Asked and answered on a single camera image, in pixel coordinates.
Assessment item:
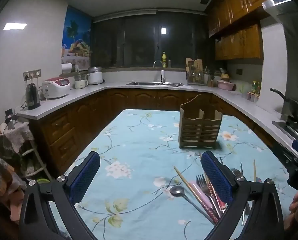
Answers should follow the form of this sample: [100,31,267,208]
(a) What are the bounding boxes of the dark kitchen window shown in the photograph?
[92,10,209,68]

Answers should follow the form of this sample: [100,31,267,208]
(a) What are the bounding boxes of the tropical fruit wall poster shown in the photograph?
[61,5,93,71]

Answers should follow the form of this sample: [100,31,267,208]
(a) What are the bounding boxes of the condiment bottle set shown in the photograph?
[247,80,262,103]

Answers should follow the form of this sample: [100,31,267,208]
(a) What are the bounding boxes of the white cooker with metal lid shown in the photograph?
[88,66,104,85]

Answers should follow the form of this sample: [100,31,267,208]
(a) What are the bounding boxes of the range hood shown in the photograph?
[261,0,298,55]

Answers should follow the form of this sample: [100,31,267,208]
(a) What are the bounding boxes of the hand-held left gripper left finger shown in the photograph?
[19,151,101,240]

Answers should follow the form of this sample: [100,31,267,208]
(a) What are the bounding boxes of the pink basin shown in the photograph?
[217,79,235,90]

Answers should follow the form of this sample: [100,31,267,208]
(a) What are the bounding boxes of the white storage rack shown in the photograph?
[19,140,54,180]

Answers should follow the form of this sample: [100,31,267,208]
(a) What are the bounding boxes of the person's right hand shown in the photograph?
[284,192,298,231]

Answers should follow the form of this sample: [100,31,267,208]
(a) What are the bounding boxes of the light blue floral tablecloth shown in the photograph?
[58,109,298,240]

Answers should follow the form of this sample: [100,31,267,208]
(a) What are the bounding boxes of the wooden slatted utensil holder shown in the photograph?
[178,94,223,150]

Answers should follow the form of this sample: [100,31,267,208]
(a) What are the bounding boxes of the stainless steel sink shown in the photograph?
[125,81,184,87]

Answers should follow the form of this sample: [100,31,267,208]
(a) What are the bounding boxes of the wooden wall cabinets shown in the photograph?
[206,0,289,60]

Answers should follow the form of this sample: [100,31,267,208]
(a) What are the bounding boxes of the metal spoon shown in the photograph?
[169,185,216,225]

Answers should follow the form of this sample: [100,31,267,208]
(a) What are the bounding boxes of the wall power outlet strip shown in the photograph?
[23,68,41,81]

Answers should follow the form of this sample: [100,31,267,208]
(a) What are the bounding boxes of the dark electric kettle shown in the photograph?
[25,82,41,110]

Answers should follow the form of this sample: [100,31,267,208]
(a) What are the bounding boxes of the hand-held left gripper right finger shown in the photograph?
[201,151,285,240]

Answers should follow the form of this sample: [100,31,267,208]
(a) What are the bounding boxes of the gas stove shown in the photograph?
[272,116,298,143]

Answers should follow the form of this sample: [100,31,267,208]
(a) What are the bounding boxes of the white and pink rice cooker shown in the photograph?
[41,77,71,99]

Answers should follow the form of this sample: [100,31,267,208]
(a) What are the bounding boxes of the lace cloth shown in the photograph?
[3,122,34,153]

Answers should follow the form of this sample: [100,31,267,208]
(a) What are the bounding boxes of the small white electric pot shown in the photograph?
[74,74,87,90]

